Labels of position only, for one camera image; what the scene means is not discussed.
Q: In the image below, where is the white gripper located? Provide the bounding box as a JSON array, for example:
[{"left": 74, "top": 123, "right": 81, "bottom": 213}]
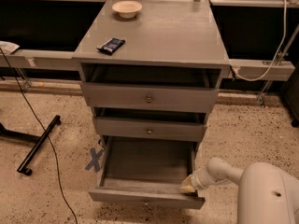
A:
[{"left": 180, "top": 167, "right": 215, "bottom": 193}]

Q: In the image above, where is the grey bottom drawer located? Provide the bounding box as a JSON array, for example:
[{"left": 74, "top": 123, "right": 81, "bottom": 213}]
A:
[{"left": 89, "top": 136, "right": 205, "bottom": 209}]

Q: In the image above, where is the grey drawer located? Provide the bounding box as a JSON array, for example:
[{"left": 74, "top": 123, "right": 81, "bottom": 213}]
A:
[
  {"left": 89, "top": 136, "right": 205, "bottom": 209},
  {"left": 93, "top": 118, "right": 207, "bottom": 142},
  {"left": 81, "top": 82, "right": 218, "bottom": 113}
]

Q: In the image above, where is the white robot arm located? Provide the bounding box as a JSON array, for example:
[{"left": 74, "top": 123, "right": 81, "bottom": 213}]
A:
[{"left": 181, "top": 157, "right": 299, "bottom": 224}]

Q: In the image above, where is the grey middle drawer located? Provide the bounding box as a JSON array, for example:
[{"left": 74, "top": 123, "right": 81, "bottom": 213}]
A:
[{"left": 93, "top": 118, "right": 207, "bottom": 142}]

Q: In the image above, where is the grey top drawer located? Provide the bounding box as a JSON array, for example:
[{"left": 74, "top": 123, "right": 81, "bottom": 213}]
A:
[{"left": 81, "top": 82, "right": 218, "bottom": 113}]

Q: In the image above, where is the grey drawer cabinet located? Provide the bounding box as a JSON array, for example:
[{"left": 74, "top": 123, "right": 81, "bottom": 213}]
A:
[{"left": 72, "top": 0, "right": 232, "bottom": 154}]

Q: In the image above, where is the blue tape cross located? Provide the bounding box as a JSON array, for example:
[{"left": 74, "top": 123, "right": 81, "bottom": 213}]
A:
[{"left": 85, "top": 147, "right": 104, "bottom": 173}]

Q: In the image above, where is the white ceramic bowl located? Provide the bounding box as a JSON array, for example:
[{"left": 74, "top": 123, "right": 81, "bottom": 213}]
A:
[{"left": 112, "top": 1, "right": 142, "bottom": 19}]

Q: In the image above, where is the black metal stand base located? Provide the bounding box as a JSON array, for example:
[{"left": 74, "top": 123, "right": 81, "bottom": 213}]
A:
[{"left": 0, "top": 115, "right": 61, "bottom": 175}]

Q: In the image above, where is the white paper sheet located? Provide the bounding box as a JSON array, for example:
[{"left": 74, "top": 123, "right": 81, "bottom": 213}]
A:
[{"left": 0, "top": 41, "right": 20, "bottom": 54}]

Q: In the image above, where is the white cable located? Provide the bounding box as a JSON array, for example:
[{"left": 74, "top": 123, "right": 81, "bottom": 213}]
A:
[{"left": 232, "top": 0, "right": 289, "bottom": 82}]

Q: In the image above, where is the grey metal rail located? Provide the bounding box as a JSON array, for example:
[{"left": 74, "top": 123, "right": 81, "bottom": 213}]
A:
[{"left": 1, "top": 49, "right": 294, "bottom": 81}]

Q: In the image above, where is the black floor cable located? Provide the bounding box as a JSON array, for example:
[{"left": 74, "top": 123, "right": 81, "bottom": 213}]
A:
[{"left": 0, "top": 46, "right": 78, "bottom": 224}]

